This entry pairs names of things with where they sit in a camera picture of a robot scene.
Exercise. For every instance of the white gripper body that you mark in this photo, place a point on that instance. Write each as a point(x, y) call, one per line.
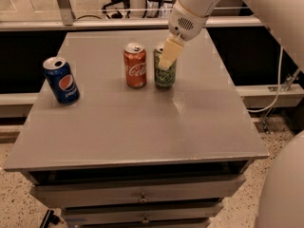
point(184, 23)

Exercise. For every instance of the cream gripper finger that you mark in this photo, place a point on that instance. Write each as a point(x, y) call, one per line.
point(172, 49)

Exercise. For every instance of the green soda can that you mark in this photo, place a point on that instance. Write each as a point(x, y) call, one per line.
point(163, 78)

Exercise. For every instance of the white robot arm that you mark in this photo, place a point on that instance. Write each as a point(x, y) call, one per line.
point(281, 203)

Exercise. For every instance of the red coke can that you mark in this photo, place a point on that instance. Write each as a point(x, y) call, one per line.
point(134, 57)

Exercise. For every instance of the blue pepsi can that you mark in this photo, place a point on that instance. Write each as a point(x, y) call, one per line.
point(61, 81)

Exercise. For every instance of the black office chair base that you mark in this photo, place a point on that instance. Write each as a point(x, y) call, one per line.
point(116, 9)

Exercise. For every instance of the grey drawer cabinet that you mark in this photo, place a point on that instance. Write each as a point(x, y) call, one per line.
point(199, 127)

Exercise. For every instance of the brass top drawer knob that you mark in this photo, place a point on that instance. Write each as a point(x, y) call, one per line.
point(142, 199)

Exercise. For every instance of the brass drawer knob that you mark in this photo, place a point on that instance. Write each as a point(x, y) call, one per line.
point(145, 220)
point(142, 199)

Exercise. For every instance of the grey drawer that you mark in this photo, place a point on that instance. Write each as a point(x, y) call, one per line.
point(135, 213)
point(125, 192)

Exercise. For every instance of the top grey drawer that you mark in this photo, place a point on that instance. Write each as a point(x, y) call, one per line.
point(125, 192)

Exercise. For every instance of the metal floor bracket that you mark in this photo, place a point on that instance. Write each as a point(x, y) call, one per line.
point(285, 86)

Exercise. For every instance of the left metal window bracket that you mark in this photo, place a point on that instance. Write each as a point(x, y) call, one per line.
point(66, 11)

